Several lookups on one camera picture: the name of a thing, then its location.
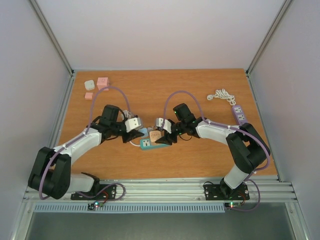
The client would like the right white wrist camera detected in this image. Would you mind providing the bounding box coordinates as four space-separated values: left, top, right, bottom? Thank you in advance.
155 117 172 134

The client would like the small blue plug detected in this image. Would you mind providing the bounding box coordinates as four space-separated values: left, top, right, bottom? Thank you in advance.
138 127 149 138

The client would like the right small circuit board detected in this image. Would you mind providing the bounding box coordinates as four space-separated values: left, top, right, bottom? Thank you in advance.
224 201 243 209

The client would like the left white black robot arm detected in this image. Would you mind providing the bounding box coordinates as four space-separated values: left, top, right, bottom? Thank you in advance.
27 104 143 200

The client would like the teal power strip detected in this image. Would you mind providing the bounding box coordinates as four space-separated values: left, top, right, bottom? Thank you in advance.
140 138 169 151

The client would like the small circuit board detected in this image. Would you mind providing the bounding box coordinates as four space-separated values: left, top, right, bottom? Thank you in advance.
87 202 104 211
224 201 243 209

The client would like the purple power strip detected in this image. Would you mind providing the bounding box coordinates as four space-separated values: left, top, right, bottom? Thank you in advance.
231 105 248 126

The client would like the white plug adapter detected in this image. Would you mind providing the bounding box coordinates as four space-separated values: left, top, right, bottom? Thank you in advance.
84 79 96 91

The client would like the left small circuit board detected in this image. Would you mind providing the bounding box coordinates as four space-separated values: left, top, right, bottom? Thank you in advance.
87 202 104 211

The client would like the large pink cube plug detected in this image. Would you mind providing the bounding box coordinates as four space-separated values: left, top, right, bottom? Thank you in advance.
96 77 110 91

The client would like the small pink plug adapter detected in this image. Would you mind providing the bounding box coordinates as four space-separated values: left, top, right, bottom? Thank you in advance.
84 92 94 100

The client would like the aluminium front rail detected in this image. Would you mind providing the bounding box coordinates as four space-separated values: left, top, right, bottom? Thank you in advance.
22 180 298 203

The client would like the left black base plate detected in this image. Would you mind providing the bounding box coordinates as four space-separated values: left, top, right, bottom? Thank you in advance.
70 184 117 201

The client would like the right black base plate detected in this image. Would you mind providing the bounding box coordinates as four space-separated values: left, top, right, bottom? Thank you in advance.
202 182 250 201

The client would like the white coiled strip cable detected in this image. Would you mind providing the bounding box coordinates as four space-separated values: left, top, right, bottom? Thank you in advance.
206 88 237 106

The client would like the blue slotted cable duct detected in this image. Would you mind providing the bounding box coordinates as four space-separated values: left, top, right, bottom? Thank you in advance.
33 202 225 214

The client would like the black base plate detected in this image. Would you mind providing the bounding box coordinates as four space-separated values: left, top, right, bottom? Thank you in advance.
70 184 117 201
202 182 250 201

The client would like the white coiled teal-strip cable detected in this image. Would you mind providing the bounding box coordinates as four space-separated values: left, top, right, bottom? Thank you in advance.
121 109 141 147

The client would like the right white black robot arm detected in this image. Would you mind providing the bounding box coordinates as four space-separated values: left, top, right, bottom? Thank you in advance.
155 103 271 199

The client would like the wooden cube plug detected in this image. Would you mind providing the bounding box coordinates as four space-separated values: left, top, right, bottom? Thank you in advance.
149 130 162 146

